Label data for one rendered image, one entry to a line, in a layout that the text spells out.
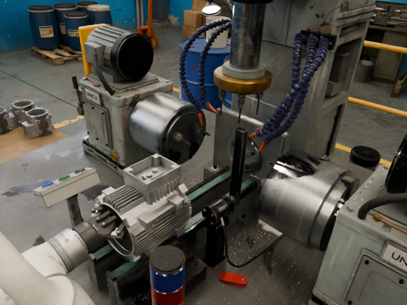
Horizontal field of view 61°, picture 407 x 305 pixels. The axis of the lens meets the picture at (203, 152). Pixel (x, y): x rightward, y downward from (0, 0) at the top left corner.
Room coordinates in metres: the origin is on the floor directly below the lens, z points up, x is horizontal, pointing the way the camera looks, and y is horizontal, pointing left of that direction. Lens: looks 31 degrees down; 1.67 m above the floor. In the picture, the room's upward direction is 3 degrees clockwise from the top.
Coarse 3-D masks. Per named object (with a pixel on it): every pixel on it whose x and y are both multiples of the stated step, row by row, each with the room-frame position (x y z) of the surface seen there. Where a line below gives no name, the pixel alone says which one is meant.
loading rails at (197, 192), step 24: (192, 192) 0.95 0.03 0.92; (216, 192) 1.01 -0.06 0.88; (240, 192) 0.95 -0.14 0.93; (192, 216) 0.92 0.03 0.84; (240, 216) 0.95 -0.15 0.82; (192, 240) 0.76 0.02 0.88; (96, 264) 0.64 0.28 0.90; (120, 264) 0.69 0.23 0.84; (144, 264) 0.62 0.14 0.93; (120, 288) 0.56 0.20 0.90; (144, 288) 0.62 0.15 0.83
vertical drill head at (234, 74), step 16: (240, 16) 0.99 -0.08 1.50; (256, 16) 0.98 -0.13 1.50; (240, 32) 0.99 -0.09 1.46; (256, 32) 0.99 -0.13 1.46; (240, 48) 0.99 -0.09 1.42; (256, 48) 0.99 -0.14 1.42; (224, 64) 1.03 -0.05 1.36; (240, 64) 0.98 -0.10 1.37; (256, 64) 1.00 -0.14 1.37; (224, 80) 0.96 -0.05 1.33; (240, 80) 0.95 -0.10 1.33; (256, 80) 0.96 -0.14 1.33; (224, 96) 1.01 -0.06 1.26; (240, 96) 0.95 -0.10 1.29; (240, 112) 0.96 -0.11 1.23; (256, 112) 1.04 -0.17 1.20
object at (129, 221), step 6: (180, 186) 0.75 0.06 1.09; (180, 192) 0.74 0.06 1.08; (96, 198) 0.70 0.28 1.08; (102, 198) 0.70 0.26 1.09; (132, 216) 0.63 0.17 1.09; (126, 222) 0.62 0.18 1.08; (132, 222) 0.62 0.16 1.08; (186, 222) 0.75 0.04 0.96; (132, 258) 0.61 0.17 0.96; (138, 258) 0.61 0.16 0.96
